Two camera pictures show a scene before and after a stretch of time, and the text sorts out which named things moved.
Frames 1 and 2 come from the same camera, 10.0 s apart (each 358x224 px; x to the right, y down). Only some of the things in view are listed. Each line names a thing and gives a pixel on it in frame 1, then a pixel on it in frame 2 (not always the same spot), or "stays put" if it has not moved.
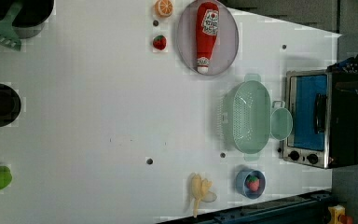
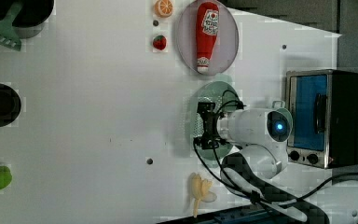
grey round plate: (227, 43) stays put
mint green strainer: (243, 117) → (225, 97)
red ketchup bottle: (207, 21) stays put
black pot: (30, 20) stays put
